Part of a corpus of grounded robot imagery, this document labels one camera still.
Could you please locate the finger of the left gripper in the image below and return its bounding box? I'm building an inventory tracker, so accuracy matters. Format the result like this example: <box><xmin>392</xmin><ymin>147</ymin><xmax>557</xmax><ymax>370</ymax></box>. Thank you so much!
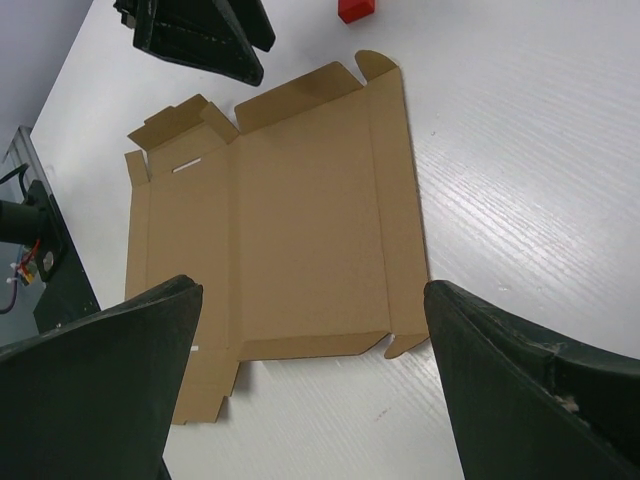
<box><xmin>114</xmin><ymin>0</ymin><xmax>264</xmax><ymax>86</ymax></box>
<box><xmin>152</xmin><ymin>0</ymin><xmax>277</xmax><ymax>52</ymax></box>

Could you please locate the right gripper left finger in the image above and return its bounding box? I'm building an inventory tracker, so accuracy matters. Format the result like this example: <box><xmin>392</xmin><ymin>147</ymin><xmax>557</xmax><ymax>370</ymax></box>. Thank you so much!
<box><xmin>1</xmin><ymin>275</ymin><xmax>203</xmax><ymax>479</ymax></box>

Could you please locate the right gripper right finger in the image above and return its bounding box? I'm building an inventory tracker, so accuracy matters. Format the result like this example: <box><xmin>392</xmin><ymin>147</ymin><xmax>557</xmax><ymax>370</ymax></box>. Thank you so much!
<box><xmin>424</xmin><ymin>280</ymin><xmax>639</xmax><ymax>479</ymax></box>

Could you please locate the cardboard box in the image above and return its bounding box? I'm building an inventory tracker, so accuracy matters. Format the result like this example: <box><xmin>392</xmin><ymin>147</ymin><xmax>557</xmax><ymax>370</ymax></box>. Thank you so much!
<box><xmin>125</xmin><ymin>50</ymin><xmax>429</xmax><ymax>425</ymax></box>

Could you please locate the red rectangular block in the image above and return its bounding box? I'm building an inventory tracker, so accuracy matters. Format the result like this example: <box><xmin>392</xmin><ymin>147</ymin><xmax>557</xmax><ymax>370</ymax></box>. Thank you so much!
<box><xmin>337</xmin><ymin>0</ymin><xmax>376</xmax><ymax>24</ymax></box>

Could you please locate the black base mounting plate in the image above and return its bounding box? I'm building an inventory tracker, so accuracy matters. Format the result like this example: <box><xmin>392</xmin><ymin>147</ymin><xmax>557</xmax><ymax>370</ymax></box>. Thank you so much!
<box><xmin>1</xmin><ymin>180</ymin><xmax>100</xmax><ymax>334</ymax></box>

